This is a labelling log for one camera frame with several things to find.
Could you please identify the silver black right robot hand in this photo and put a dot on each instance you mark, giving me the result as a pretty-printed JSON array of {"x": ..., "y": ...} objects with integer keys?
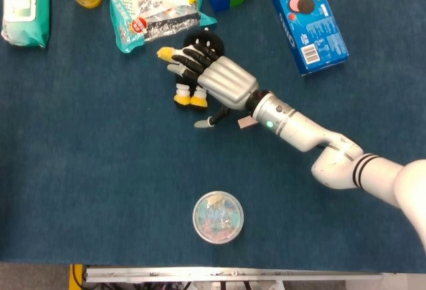
[{"x": 223, "y": 82}]

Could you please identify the black white penguin plush toy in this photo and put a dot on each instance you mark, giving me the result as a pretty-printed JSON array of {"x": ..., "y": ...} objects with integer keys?
[{"x": 199, "y": 42}]

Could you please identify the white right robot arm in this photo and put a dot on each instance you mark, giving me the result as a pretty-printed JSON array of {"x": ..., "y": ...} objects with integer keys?
[{"x": 333, "y": 150}]

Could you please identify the pink wedge eraser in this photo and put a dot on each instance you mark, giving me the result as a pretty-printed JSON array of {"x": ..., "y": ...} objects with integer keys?
[{"x": 245, "y": 123}]

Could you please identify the teal snack bag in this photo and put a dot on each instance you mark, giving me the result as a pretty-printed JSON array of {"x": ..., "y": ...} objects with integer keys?
[{"x": 156, "y": 7}]

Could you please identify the blue Oreo cookie box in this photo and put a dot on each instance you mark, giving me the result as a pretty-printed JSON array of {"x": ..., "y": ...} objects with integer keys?
[{"x": 307, "y": 20}]

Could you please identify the round clear-lid tin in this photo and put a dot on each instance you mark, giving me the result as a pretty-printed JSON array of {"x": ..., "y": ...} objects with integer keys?
[{"x": 218, "y": 217}]

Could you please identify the dark blue table cloth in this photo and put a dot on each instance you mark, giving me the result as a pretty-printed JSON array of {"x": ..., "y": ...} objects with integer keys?
[{"x": 100, "y": 153}]

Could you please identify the green wet wipes pack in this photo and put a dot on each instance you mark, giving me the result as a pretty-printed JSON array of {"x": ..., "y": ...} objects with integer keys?
[{"x": 25, "y": 7}]

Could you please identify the aluminium frame rail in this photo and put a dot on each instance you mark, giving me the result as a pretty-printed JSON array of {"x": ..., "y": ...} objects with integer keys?
[{"x": 233, "y": 274}]

